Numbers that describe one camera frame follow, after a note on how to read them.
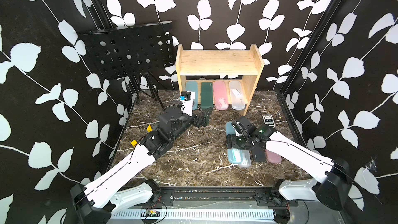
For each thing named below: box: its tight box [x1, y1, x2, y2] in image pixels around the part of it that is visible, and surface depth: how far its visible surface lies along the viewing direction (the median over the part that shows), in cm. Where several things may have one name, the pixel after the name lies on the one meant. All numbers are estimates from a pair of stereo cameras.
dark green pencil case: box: [200, 81, 213, 110], surface depth 90 cm
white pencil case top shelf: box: [238, 149, 252, 168], surface depth 87 cm
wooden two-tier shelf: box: [175, 43, 265, 116], surface depth 81 cm
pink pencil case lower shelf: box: [212, 80, 229, 110], surface depth 92 cm
